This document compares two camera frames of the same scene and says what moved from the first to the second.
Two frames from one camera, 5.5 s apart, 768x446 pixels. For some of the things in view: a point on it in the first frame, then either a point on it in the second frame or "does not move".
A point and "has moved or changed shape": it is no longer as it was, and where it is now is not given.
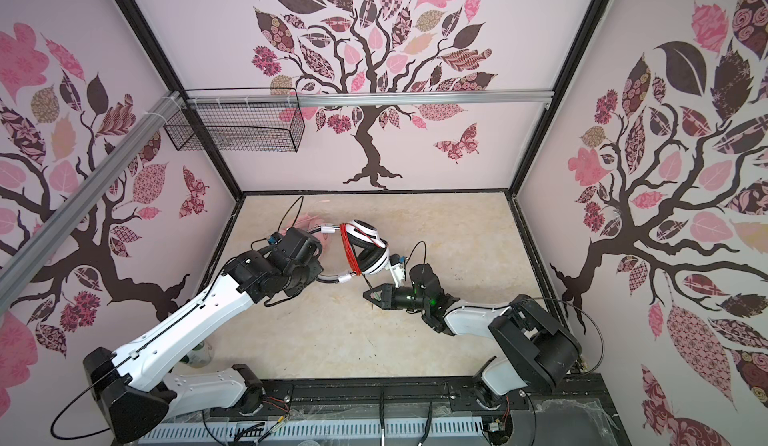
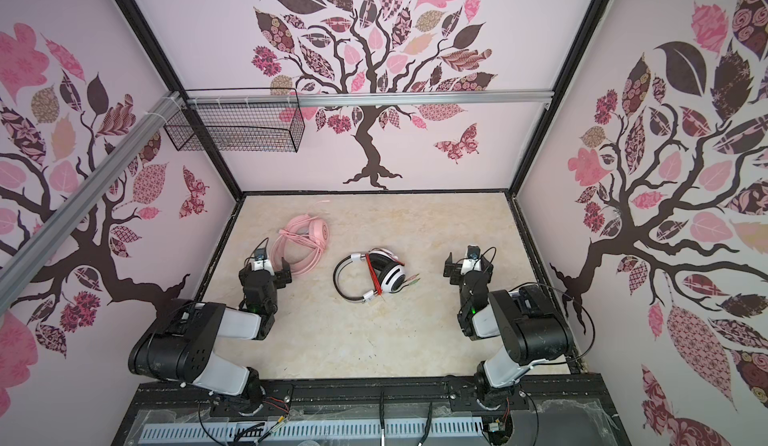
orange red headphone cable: [349, 246] to [377, 279]
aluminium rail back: [368, 98] does not move
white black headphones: [372, 249] has moved or changed shape
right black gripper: [389, 296] to [454, 270]
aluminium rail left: [26, 259] does not move
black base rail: [575, 411] does not move
